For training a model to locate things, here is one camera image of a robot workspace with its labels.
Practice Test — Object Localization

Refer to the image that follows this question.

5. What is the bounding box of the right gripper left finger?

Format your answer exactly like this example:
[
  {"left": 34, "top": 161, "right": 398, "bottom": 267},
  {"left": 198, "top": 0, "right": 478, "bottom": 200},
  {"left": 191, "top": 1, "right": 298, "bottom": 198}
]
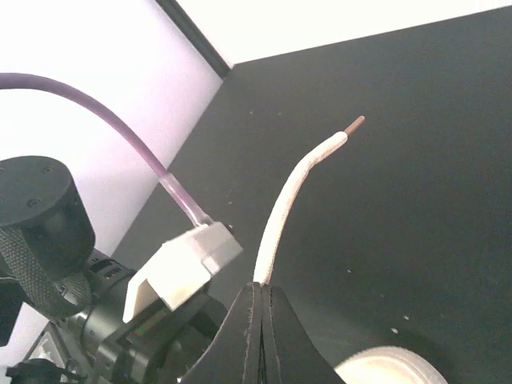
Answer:
[{"left": 182, "top": 282, "right": 262, "bottom": 384}]

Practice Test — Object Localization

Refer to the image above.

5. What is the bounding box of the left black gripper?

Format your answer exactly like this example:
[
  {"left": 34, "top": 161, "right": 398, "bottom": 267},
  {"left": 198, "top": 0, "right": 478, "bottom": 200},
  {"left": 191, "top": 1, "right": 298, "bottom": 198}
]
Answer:
[{"left": 86, "top": 292, "right": 226, "bottom": 383}]

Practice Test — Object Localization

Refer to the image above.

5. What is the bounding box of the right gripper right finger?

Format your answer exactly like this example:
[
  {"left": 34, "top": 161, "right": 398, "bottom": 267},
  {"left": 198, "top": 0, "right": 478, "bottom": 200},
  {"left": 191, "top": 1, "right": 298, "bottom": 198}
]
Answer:
[{"left": 261, "top": 286, "right": 344, "bottom": 384}]

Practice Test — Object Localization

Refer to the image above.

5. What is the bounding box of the white shoelace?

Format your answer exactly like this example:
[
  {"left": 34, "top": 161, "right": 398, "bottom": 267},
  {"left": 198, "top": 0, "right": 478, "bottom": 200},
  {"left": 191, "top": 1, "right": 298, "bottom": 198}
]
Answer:
[{"left": 253, "top": 116, "right": 365, "bottom": 285}]

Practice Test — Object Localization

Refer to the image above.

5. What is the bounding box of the beige knit sneaker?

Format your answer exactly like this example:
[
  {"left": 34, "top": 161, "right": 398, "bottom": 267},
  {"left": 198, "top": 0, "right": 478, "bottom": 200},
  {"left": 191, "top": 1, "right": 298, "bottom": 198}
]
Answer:
[{"left": 334, "top": 346, "right": 448, "bottom": 384}]

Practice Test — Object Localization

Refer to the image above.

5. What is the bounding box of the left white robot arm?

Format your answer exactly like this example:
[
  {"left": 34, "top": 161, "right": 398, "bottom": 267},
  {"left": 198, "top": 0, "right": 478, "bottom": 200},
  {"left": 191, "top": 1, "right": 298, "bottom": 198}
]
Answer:
[{"left": 1, "top": 156, "right": 226, "bottom": 383}]

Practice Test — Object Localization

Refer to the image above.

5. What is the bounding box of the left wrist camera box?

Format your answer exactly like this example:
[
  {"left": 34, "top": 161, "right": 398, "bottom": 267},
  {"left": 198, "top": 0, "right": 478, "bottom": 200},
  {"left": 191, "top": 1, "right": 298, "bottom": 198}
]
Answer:
[{"left": 122, "top": 222, "right": 242, "bottom": 323}]

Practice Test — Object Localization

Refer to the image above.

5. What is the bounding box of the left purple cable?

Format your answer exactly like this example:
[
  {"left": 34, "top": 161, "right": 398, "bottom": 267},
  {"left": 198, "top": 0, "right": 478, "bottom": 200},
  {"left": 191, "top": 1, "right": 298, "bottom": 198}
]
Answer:
[{"left": 0, "top": 72, "right": 213, "bottom": 229}]

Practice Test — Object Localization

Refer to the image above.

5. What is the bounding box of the left black frame post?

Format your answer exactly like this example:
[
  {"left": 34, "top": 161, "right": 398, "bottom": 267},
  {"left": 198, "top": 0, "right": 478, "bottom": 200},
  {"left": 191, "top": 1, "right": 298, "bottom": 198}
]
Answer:
[{"left": 156, "top": 0, "right": 230, "bottom": 79}]

